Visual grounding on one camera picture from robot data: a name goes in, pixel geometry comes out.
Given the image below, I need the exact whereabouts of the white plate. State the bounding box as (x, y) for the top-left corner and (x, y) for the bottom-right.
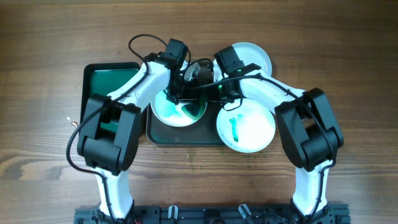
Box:
(150, 60), (208, 128)
(221, 42), (272, 77)
(216, 98), (276, 153)

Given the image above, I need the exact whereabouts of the black water tray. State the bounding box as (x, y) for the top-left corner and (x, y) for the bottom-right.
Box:
(80, 62), (141, 121)

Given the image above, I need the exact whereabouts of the dark grey serving tray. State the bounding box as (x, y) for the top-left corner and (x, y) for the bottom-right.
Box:
(146, 102), (223, 146)

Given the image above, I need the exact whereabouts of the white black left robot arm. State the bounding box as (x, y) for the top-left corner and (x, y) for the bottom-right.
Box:
(73, 52), (188, 223)

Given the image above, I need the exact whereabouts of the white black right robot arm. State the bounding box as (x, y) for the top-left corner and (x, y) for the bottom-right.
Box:
(207, 63), (344, 220)

